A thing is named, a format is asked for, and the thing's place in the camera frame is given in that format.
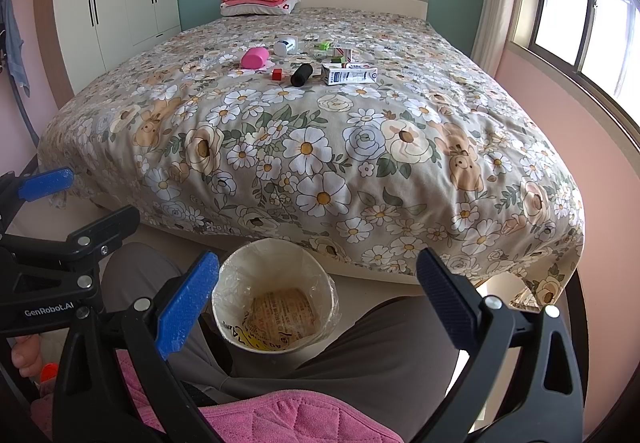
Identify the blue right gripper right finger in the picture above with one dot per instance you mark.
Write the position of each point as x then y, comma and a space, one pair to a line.
482, 327

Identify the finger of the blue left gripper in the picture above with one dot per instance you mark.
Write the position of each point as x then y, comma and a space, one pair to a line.
45, 184

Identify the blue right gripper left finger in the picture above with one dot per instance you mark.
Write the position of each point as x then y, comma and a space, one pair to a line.
155, 328

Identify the pink cup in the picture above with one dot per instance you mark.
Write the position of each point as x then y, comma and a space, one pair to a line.
255, 58

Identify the long white blue box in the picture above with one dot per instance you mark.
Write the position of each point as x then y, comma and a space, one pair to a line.
351, 73

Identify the red cube block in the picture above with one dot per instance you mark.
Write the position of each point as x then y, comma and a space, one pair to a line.
276, 74

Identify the black cylinder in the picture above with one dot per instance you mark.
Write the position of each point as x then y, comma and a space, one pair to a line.
301, 75

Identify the small white red box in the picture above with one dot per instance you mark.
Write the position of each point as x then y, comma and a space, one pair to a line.
347, 52

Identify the white blue-label bottle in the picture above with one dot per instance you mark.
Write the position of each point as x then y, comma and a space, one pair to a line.
285, 46

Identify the white trash bin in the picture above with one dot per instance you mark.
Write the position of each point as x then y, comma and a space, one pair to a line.
273, 297

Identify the orange slipper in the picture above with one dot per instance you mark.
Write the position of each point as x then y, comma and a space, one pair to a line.
48, 372

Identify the hanging blue clothes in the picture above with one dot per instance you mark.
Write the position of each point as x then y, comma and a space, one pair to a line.
12, 46

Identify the pink quilted garment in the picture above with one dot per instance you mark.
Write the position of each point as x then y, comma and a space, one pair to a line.
282, 416

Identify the floral bed cover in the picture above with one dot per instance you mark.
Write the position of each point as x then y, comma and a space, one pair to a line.
435, 154

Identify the white pillow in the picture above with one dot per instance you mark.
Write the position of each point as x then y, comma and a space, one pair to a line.
284, 8

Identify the window frame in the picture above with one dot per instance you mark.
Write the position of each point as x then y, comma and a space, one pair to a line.
595, 43

